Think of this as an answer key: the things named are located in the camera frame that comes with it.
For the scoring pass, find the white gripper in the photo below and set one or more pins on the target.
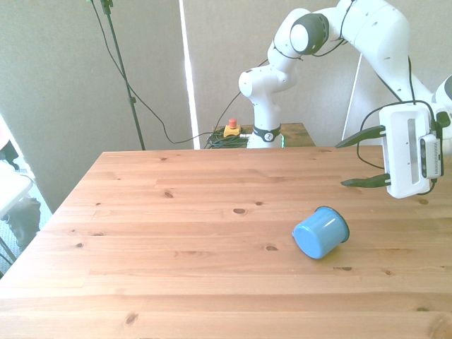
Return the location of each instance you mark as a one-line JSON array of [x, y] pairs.
[[399, 152]]

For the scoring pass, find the blue enamel mug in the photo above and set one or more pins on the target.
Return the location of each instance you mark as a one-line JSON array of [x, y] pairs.
[[318, 236]]

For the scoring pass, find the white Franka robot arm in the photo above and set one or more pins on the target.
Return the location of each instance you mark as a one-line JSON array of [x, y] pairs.
[[381, 28]]

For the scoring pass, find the yellow emergency stop button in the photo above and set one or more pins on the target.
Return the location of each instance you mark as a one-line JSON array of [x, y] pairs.
[[232, 131]]

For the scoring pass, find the black tripod pole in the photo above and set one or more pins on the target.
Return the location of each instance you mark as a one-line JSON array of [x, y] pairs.
[[121, 70]]

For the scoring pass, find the dark grey bag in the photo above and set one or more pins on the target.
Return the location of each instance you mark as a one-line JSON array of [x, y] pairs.
[[24, 222]]

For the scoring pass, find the white folding table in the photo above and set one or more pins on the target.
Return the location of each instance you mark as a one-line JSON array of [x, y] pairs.
[[12, 190]]

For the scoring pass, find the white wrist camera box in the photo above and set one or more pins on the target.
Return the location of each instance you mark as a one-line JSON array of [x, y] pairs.
[[431, 155]]

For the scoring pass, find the dark wooden robot pedestal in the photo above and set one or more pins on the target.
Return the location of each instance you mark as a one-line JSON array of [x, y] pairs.
[[296, 136]]

